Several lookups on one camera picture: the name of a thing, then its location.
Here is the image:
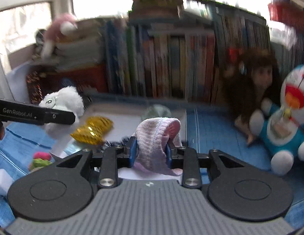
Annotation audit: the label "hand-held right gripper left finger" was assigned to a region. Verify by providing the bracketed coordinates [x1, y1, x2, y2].
[54, 136, 138, 189]

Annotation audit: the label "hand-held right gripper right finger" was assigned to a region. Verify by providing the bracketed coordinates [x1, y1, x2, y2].
[165, 142, 254, 189]

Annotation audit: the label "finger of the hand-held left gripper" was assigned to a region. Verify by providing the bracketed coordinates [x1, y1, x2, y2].
[44, 108, 76, 126]

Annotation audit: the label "pink knitted sock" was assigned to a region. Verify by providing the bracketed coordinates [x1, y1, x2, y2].
[132, 117, 184, 177]

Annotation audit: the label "white cardboard box tray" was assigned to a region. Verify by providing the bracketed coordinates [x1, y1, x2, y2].
[50, 103, 188, 180]

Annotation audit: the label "gold sequin bow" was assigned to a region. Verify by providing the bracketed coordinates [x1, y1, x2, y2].
[71, 116, 114, 146]

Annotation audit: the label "pink green plush flower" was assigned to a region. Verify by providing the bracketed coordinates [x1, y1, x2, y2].
[28, 151, 53, 172]

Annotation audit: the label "pale green soft toy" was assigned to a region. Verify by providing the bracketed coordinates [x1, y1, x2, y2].
[142, 104, 171, 123]

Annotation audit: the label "white foam cube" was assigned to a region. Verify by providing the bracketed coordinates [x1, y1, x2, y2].
[0, 168, 14, 197]

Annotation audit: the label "dark printed box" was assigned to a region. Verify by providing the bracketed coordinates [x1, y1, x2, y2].
[27, 72, 42, 103]

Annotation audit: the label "white paper sheet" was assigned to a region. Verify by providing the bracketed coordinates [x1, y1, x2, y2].
[6, 64, 32, 103]

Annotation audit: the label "blue checked tablecloth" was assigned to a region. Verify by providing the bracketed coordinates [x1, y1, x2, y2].
[0, 95, 304, 230]

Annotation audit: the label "stack of flat books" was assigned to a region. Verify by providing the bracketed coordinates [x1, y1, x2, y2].
[32, 17, 106, 72]

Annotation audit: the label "pink white plush toy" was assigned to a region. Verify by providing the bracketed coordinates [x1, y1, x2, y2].
[40, 13, 79, 59]

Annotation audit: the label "row of upright books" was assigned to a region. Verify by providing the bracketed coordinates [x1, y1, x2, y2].
[103, 17, 271, 101]

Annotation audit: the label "blue cat plush toy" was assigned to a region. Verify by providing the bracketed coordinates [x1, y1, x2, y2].
[249, 64, 304, 177]

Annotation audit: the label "brown-haired doll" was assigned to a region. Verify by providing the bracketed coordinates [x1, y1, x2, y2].
[222, 49, 281, 147]

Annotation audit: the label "books lying on row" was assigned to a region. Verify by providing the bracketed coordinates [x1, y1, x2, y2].
[129, 17, 216, 37]

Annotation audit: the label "model house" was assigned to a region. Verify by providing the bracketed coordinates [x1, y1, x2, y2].
[129, 0, 184, 21]

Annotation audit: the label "red basket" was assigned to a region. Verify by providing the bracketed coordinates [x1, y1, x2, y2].
[268, 0, 304, 30]

